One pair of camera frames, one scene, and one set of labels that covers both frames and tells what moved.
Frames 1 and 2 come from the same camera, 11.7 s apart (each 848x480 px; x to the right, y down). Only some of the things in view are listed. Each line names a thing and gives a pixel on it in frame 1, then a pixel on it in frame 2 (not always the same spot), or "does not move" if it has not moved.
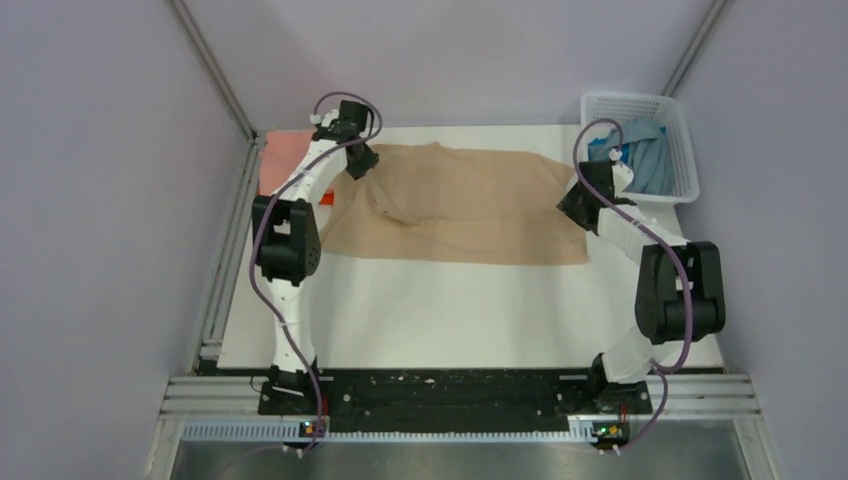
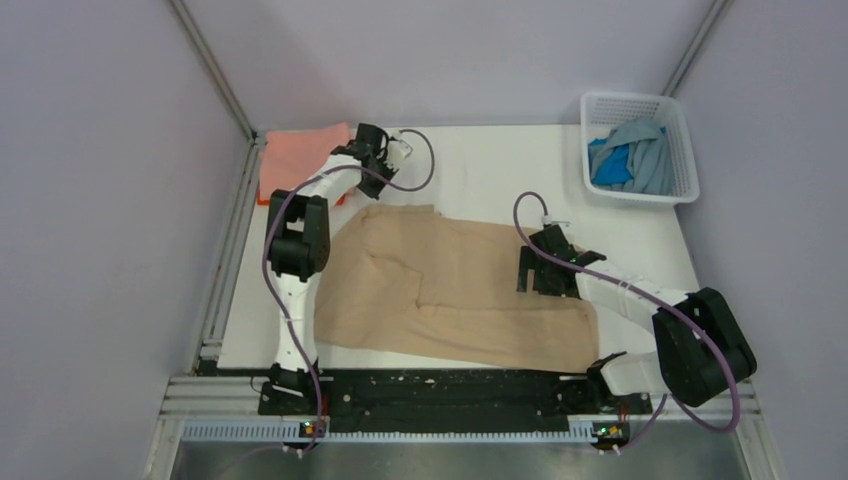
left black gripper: [369, 160] -> [388, 169]
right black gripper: [569, 206] -> [532, 261]
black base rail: [454, 393] does not move
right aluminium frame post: [695, 50] does not move
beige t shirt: [435, 203] -> [405, 282]
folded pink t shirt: [283, 154] does not move
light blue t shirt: [647, 150] does not move
